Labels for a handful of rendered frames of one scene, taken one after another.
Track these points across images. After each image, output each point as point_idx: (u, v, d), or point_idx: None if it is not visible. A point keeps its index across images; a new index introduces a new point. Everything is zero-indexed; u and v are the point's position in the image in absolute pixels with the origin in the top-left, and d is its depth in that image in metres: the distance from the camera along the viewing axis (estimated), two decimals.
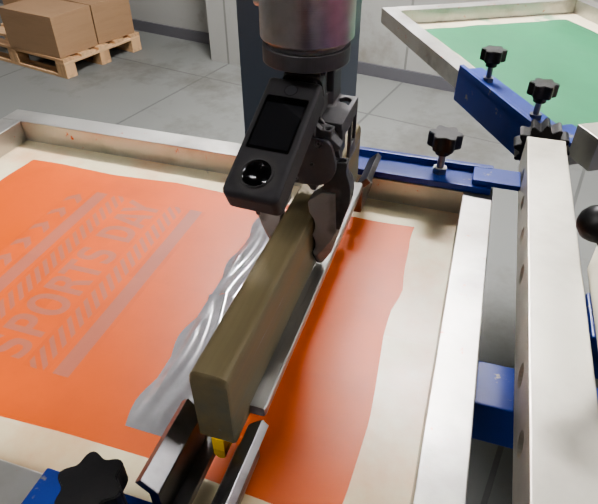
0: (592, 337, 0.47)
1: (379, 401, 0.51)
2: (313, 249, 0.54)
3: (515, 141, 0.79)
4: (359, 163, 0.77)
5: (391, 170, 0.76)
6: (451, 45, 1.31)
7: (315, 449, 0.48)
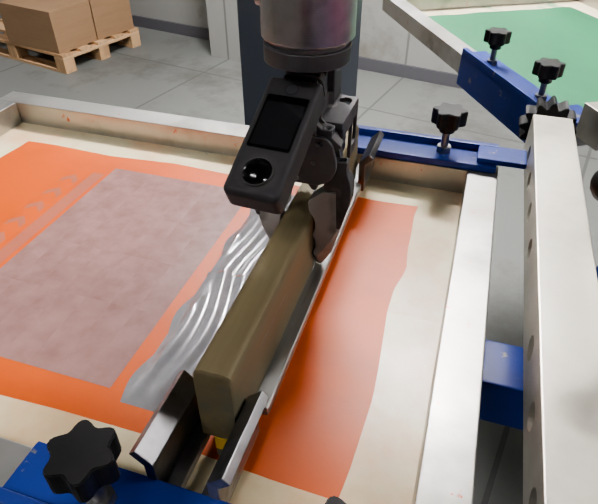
0: None
1: (383, 377, 0.50)
2: (313, 249, 0.54)
3: (521, 120, 0.77)
4: (361, 143, 0.75)
5: (394, 149, 0.74)
6: (454, 31, 1.29)
7: (317, 425, 0.46)
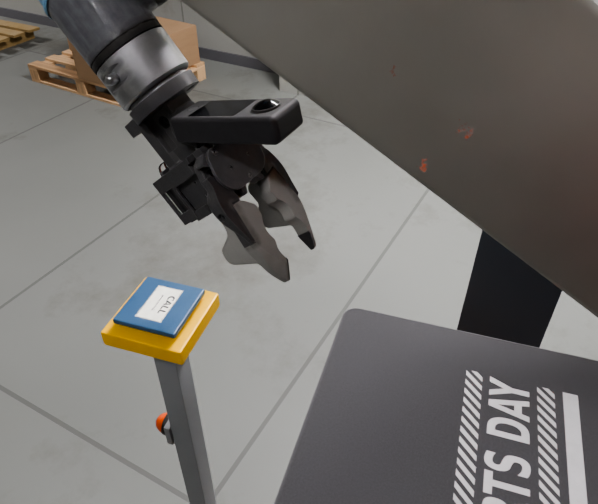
0: None
1: None
2: (305, 232, 0.56)
3: None
4: None
5: None
6: None
7: None
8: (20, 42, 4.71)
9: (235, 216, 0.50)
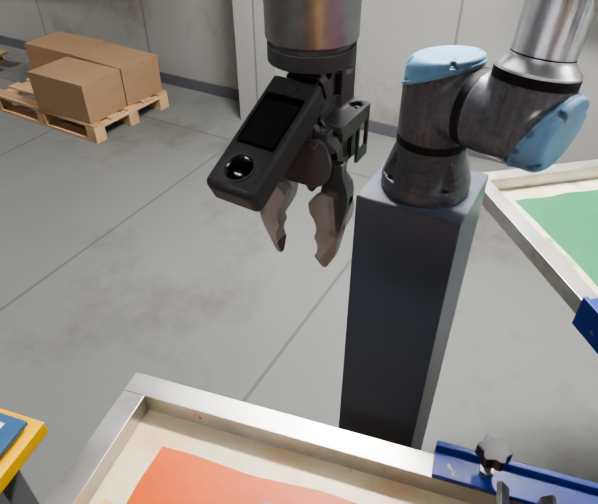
0: None
1: None
2: (316, 252, 0.54)
3: None
4: (525, 491, 0.73)
5: None
6: (550, 230, 1.27)
7: None
8: None
9: None
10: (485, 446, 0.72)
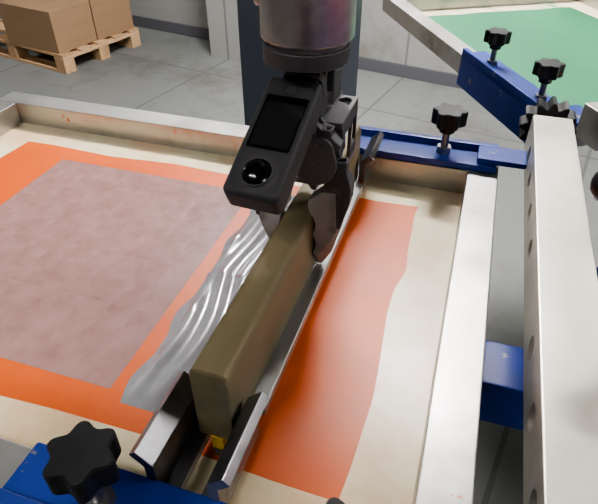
0: None
1: (383, 378, 0.50)
2: (313, 249, 0.54)
3: (521, 120, 0.77)
4: (361, 143, 0.75)
5: (394, 149, 0.74)
6: (454, 31, 1.29)
7: (317, 426, 0.46)
8: None
9: None
10: None
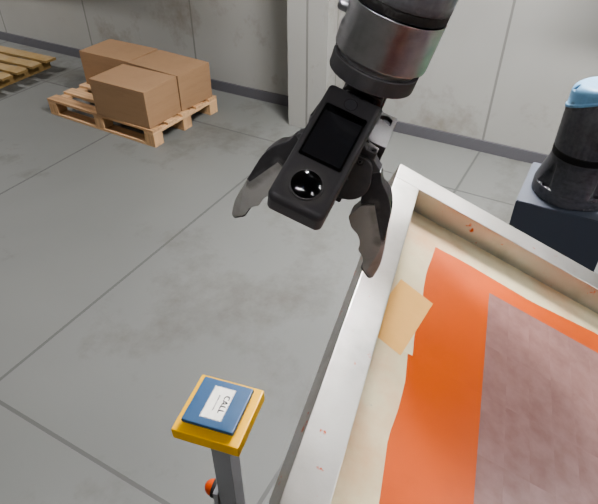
0: None
1: None
2: (362, 264, 0.53)
3: None
4: None
5: None
6: None
7: None
8: (37, 72, 4.89)
9: (266, 163, 0.49)
10: None
